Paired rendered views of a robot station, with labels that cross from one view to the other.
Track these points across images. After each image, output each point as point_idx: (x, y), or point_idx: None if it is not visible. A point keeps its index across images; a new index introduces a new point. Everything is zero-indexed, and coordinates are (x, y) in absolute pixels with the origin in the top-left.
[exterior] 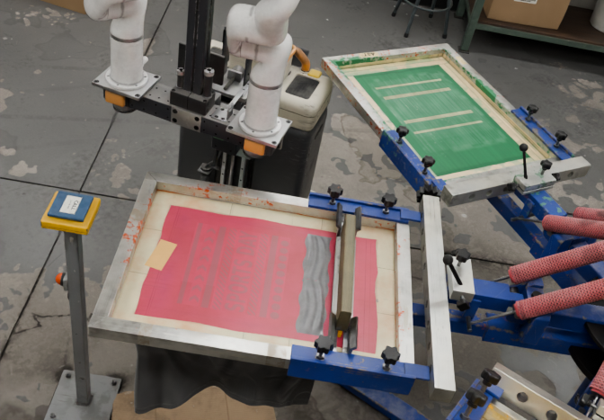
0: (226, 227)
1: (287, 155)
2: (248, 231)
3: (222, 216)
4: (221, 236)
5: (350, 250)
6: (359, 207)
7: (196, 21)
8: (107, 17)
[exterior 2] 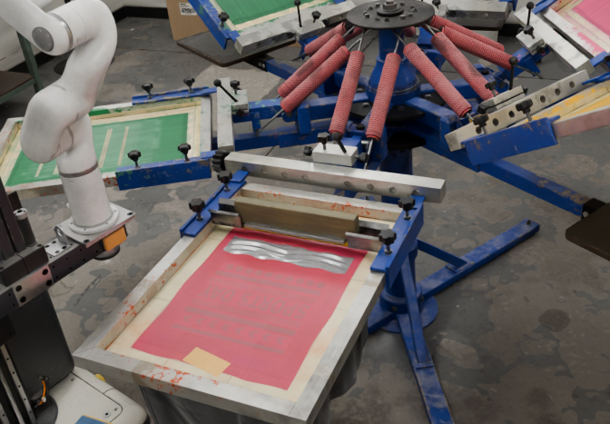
0: (187, 305)
1: (31, 301)
2: (201, 290)
3: (169, 307)
4: (200, 310)
5: (282, 204)
6: (220, 199)
7: None
8: None
